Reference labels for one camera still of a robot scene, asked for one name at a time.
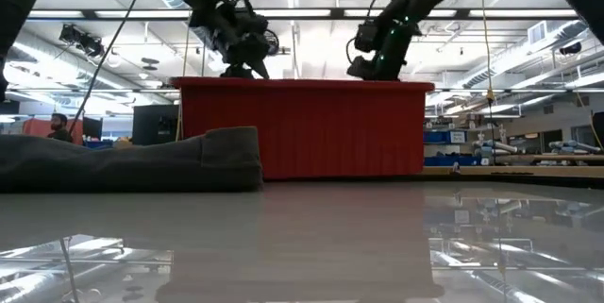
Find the black dome fixture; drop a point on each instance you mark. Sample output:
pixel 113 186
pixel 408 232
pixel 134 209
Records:
pixel 570 48

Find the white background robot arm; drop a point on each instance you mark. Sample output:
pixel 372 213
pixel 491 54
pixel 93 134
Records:
pixel 491 146
pixel 573 146

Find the white air vent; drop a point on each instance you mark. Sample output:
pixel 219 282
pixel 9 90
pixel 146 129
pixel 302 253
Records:
pixel 537 33

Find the large black monitor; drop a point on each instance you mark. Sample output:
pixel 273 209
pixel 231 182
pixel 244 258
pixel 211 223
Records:
pixel 153 123

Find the black aluminium table frame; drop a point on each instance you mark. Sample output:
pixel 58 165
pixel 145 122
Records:
pixel 472 181

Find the row of blue bins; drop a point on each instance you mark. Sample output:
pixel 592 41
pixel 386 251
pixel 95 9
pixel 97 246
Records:
pixel 453 160

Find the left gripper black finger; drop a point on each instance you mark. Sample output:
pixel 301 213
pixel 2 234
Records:
pixel 236 72
pixel 260 69

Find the person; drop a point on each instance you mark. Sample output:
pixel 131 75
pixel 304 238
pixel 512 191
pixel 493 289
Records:
pixel 59 128

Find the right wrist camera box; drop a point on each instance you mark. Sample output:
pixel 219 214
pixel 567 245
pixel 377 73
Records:
pixel 365 38

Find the blue storage bin with label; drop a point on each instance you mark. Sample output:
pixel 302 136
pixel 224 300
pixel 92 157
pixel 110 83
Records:
pixel 441 137

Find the red plastic bin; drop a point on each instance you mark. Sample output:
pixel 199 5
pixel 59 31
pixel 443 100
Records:
pixel 307 128

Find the orange partition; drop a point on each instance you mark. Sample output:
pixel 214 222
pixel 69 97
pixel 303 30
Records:
pixel 38 128

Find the small black monitor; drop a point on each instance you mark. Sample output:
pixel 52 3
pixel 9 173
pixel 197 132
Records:
pixel 92 127

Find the dark grey shorts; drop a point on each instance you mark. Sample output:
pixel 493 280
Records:
pixel 118 166

